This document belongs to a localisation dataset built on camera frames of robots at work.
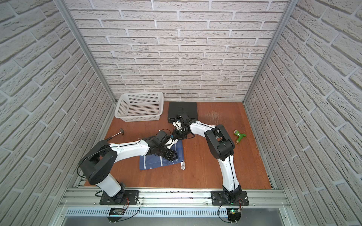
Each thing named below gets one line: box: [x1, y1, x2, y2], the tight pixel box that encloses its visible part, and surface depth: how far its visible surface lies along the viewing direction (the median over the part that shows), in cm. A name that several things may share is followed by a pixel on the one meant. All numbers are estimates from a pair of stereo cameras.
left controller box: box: [106, 207, 124, 223], surface depth 71 cm
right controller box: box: [226, 208, 242, 225], surface depth 71 cm
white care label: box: [181, 161, 186, 170], surface depth 86 cm
